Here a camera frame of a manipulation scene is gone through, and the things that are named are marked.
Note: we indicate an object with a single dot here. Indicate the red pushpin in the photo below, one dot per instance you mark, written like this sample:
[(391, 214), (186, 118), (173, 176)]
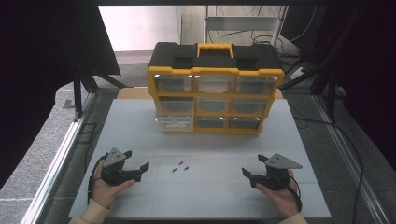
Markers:
[(180, 162)]

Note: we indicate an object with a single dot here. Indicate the black curtain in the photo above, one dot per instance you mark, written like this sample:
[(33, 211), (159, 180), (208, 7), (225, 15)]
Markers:
[(37, 62), (373, 77)]

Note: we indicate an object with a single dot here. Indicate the aluminium frame rail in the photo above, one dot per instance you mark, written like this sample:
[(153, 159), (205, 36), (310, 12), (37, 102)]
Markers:
[(348, 155), (59, 155)]

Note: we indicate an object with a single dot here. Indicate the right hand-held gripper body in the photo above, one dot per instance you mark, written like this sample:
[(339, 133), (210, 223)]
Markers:
[(275, 174)]

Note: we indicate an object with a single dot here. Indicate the wooden board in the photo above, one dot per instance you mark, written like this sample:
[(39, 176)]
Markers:
[(134, 93)]

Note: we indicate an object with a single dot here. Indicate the yellow black organizer cabinet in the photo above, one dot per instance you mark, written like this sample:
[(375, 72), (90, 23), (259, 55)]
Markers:
[(214, 57)]

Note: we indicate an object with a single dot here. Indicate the person's right hand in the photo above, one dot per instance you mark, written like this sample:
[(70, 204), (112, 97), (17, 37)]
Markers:
[(281, 199)]

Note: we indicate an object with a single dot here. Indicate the white power strip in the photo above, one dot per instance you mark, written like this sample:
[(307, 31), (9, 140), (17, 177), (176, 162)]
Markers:
[(297, 73)]

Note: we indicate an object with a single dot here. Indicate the person's left hand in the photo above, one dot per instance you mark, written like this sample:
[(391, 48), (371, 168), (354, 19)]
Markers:
[(104, 193)]

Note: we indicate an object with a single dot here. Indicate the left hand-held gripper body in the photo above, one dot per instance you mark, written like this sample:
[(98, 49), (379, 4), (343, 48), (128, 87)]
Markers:
[(114, 159)]

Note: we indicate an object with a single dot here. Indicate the blue pushpin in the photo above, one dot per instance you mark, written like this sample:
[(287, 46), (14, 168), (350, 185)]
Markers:
[(186, 168), (174, 170)]

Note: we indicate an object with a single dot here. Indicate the white metal rack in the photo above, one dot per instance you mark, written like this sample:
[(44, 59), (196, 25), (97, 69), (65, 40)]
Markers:
[(239, 23)]

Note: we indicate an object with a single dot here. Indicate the grid of clear drawers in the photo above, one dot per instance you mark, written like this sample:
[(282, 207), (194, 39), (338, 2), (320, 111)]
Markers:
[(250, 85)]

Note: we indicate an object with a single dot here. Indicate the clear plastic drawer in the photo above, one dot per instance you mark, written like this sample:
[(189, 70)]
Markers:
[(174, 123)]

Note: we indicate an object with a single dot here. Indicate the black metal stand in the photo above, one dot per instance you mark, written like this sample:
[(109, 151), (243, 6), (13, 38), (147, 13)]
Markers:
[(332, 93), (77, 96)]

